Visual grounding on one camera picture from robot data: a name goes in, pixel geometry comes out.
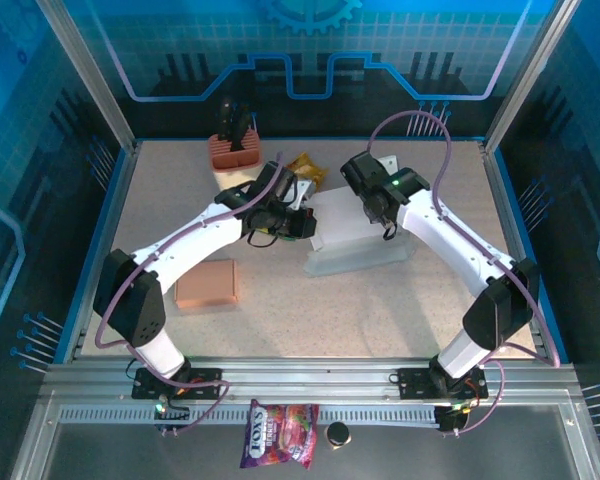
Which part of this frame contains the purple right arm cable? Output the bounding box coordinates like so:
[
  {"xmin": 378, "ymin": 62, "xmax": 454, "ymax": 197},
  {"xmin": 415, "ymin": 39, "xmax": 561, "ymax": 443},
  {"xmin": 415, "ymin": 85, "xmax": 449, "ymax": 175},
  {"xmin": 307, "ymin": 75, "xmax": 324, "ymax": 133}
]
[{"xmin": 367, "ymin": 110, "xmax": 562, "ymax": 436}]

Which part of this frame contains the white paper box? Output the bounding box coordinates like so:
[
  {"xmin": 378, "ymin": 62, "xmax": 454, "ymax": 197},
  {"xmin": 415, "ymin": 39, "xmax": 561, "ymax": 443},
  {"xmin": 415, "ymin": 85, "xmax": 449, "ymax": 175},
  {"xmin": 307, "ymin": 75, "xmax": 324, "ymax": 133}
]
[{"xmin": 303, "ymin": 154, "xmax": 414, "ymax": 277}]

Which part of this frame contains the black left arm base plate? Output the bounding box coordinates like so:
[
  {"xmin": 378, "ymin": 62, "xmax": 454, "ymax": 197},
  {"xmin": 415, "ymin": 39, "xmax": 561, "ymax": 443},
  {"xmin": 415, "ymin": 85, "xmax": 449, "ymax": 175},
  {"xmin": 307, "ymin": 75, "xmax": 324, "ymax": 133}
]
[{"xmin": 131, "ymin": 367, "xmax": 224, "ymax": 401}]

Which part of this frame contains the aluminium table side rail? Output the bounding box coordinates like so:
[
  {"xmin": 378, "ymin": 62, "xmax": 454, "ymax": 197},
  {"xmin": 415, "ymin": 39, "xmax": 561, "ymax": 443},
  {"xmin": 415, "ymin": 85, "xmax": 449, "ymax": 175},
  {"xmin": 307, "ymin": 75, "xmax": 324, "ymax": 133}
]
[
  {"xmin": 62, "ymin": 139, "xmax": 144, "ymax": 364},
  {"xmin": 479, "ymin": 139, "xmax": 554, "ymax": 364}
]

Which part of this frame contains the slim black-handled knife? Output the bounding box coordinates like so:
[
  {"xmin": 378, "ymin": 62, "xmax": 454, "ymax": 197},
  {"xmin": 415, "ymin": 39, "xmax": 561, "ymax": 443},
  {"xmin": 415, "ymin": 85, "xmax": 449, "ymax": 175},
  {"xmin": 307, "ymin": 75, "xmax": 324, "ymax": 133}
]
[{"xmin": 216, "ymin": 97, "xmax": 235, "ymax": 142}]

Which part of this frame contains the aluminium frame post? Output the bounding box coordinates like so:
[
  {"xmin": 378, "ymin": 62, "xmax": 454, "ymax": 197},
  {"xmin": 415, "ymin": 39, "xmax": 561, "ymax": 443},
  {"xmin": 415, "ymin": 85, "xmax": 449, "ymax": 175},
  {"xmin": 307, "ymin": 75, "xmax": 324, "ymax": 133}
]
[
  {"xmin": 33, "ymin": 0, "xmax": 142, "ymax": 154},
  {"xmin": 481, "ymin": 0, "xmax": 585, "ymax": 156}
]

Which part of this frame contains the aluminium mounting rail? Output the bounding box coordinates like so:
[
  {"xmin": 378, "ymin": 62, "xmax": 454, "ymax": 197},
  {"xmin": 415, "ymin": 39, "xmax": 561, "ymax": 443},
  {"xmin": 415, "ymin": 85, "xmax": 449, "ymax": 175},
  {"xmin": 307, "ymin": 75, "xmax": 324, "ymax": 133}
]
[{"xmin": 39, "ymin": 354, "xmax": 581, "ymax": 401}]

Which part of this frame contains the black round cap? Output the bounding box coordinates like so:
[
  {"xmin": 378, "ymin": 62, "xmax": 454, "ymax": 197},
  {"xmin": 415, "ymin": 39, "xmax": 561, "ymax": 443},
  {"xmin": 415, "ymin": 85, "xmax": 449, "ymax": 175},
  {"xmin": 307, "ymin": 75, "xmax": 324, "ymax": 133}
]
[{"xmin": 324, "ymin": 421, "xmax": 352, "ymax": 451}]

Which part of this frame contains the cream knife block pink top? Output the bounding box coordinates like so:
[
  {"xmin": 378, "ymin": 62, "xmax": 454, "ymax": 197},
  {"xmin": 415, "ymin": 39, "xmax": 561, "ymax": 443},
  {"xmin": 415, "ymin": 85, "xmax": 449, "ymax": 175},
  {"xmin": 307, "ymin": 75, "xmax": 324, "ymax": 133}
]
[{"xmin": 208, "ymin": 130, "xmax": 264, "ymax": 192}]

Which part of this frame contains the black controller board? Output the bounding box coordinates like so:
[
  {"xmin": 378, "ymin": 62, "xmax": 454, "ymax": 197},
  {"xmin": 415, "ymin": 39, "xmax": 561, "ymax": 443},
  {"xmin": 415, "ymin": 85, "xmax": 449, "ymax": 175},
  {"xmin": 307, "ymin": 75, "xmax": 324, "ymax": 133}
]
[
  {"xmin": 433, "ymin": 402, "xmax": 470, "ymax": 437},
  {"xmin": 152, "ymin": 397, "xmax": 192, "ymax": 437}
]

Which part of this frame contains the purple Fox's berries candy bag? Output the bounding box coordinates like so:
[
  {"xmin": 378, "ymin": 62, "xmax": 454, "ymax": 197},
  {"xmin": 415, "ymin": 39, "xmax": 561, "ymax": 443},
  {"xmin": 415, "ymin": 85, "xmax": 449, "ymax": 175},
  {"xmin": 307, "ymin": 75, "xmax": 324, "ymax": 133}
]
[{"xmin": 238, "ymin": 398, "xmax": 321, "ymax": 471}]

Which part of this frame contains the slotted grey cable duct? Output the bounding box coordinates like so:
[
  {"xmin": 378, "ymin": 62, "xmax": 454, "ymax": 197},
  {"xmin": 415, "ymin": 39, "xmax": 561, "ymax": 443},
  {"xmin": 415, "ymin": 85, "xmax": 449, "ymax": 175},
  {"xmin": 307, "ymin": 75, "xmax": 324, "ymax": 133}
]
[{"xmin": 57, "ymin": 404, "xmax": 464, "ymax": 427}]

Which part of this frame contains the orange cardboard box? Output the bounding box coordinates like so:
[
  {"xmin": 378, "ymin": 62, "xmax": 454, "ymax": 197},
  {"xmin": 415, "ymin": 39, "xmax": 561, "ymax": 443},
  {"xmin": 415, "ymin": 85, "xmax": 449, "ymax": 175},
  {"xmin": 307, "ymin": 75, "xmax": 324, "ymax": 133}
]
[{"xmin": 173, "ymin": 258, "xmax": 240, "ymax": 312}]

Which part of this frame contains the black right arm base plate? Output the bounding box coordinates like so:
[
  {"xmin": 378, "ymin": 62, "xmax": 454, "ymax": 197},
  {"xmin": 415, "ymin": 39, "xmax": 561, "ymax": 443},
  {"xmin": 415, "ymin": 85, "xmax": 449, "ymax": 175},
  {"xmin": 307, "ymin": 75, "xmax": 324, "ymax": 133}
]
[{"xmin": 397, "ymin": 367, "xmax": 490, "ymax": 401}]

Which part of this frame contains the yellow snack bag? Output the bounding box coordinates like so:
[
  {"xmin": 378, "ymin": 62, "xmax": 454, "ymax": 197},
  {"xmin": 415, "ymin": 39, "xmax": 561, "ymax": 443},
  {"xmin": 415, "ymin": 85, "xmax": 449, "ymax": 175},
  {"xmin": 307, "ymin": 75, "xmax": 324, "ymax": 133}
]
[{"xmin": 285, "ymin": 152, "xmax": 330, "ymax": 194}]

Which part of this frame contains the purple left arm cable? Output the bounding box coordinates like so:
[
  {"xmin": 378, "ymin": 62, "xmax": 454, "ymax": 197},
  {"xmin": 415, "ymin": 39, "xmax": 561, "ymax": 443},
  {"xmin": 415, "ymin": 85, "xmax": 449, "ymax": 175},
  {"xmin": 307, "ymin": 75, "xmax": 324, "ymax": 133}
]
[{"xmin": 94, "ymin": 151, "xmax": 286, "ymax": 436}]

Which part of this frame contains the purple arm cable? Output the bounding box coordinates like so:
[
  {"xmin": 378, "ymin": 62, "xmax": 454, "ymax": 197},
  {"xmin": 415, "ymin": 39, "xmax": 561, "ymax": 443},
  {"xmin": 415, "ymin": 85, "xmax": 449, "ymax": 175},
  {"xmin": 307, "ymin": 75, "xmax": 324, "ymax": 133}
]
[
  {"xmin": 94, "ymin": 151, "xmax": 286, "ymax": 436},
  {"xmin": 367, "ymin": 110, "xmax": 562, "ymax": 436}
]

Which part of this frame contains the broad black-handled knife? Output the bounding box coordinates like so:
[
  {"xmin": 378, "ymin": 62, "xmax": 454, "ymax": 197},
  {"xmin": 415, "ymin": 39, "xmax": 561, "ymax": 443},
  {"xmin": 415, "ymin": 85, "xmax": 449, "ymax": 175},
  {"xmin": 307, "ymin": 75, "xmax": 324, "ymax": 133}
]
[{"xmin": 228, "ymin": 102, "xmax": 255, "ymax": 152}]

